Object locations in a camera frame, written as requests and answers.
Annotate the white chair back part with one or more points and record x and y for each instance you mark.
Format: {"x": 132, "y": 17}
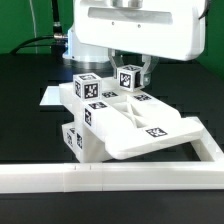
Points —
{"x": 129, "y": 123}

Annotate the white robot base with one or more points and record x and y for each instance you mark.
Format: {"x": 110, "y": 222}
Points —
{"x": 85, "y": 56}

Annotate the white chair seat part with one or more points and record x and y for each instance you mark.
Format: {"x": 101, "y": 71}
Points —
{"x": 88, "y": 148}

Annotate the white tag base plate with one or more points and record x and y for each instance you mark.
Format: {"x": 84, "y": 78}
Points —
{"x": 51, "y": 97}

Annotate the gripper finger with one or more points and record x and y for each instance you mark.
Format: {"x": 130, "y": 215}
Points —
{"x": 150, "y": 63}
{"x": 116, "y": 60}

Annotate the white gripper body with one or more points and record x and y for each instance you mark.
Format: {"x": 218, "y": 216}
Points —
{"x": 173, "y": 29}

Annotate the white L-shaped obstacle fence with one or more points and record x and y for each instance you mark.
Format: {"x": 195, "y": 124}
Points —
{"x": 207, "y": 173}

